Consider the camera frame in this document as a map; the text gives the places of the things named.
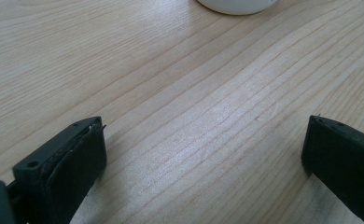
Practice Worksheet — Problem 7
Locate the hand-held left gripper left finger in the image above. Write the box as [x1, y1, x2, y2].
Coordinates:
[11, 116, 108, 224]

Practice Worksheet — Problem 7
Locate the white round bowl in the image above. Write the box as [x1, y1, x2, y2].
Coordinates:
[196, 0, 279, 16]

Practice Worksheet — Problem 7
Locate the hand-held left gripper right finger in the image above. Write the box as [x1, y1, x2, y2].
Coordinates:
[301, 115, 364, 224]

